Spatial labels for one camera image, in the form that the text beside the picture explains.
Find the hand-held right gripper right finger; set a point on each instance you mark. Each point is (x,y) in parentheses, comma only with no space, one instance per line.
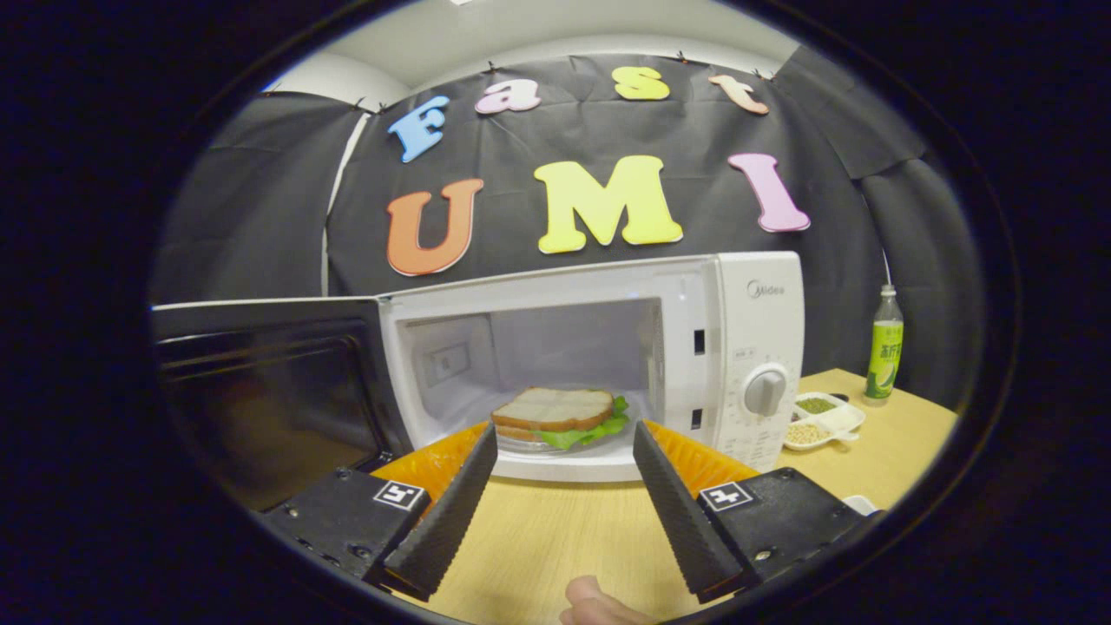
(681,525)

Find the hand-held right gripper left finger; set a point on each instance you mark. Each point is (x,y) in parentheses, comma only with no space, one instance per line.
(447,525)

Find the sandwich with lettuce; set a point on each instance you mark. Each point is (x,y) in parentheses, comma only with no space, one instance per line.
(555,408)

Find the white microwave oven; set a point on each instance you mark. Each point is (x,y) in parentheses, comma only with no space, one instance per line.
(746,330)

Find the white divided dish of beans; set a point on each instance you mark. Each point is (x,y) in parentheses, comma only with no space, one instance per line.
(825,425)

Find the small white plastic dish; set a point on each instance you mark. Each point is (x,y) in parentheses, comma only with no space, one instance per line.
(859,503)

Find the green drink bottle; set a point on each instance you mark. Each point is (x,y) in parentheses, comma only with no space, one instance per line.
(884,356)

